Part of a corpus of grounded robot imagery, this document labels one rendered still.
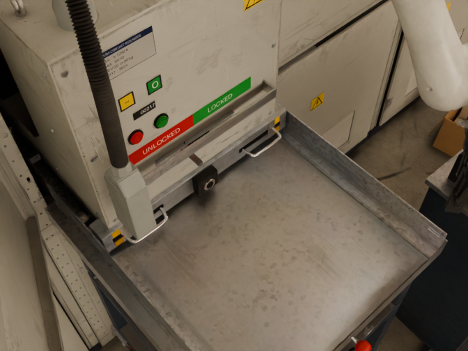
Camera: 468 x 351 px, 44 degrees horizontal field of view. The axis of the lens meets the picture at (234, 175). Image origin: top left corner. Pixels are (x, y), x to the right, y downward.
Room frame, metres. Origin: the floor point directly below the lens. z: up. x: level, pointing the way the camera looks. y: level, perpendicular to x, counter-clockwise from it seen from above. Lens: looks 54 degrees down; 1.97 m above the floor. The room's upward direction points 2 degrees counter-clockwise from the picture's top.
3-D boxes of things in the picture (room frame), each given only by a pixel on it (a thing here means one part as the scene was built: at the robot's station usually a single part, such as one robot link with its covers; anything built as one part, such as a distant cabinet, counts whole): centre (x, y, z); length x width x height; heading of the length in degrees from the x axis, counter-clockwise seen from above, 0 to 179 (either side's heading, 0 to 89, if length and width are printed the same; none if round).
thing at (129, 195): (0.60, 0.19, 1.09); 0.08 x 0.05 x 0.17; 40
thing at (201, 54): (0.79, 0.08, 1.15); 0.48 x 0.01 x 0.48; 130
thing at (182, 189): (0.80, 0.09, 0.90); 0.54 x 0.05 x 0.06; 130
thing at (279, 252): (0.69, -0.01, 0.82); 0.68 x 0.62 x 0.06; 40
